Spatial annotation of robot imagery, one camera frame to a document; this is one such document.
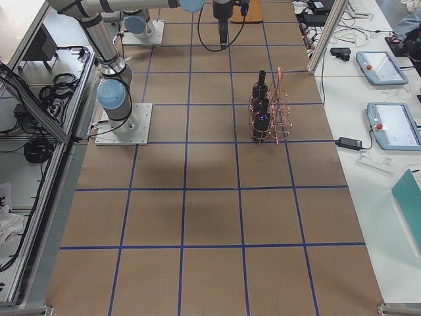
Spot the lower teach pendant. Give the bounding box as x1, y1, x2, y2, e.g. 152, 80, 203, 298
366, 102, 420, 151

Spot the wooden tray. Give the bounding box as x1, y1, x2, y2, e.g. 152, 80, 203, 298
230, 0, 263, 24

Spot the upper teach pendant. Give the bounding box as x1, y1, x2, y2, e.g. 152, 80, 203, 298
356, 51, 409, 86

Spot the copper wire bottle basket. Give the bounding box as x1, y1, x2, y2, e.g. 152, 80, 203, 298
248, 67, 293, 144

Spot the aluminium frame post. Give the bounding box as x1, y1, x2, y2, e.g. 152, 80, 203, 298
307, 0, 348, 75

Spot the black monitor on side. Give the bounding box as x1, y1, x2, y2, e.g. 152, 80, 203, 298
18, 24, 58, 70

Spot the teal folder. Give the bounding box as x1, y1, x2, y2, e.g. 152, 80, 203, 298
392, 169, 420, 247

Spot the dark wine bottle front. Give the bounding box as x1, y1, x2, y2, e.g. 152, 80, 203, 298
253, 98, 270, 142

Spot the dark wine bottle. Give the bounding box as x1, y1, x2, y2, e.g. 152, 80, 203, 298
252, 85, 268, 114
253, 98, 270, 142
252, 70, 268, 98

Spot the dark wine bottle middle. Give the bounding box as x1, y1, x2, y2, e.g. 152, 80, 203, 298
252, 85, 268, 114

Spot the black power adapter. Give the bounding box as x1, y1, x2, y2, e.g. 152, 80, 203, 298
335, 137, 362, 151

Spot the black small device on desk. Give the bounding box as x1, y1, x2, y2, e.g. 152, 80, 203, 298
330, 47, 351, 62

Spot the dark wine bottle rear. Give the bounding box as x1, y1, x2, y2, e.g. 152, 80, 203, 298
252, 70, 268, 98

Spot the teach pendant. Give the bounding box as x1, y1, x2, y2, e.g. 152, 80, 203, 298
366, 102, 420, 151
356, 51, 409, 86

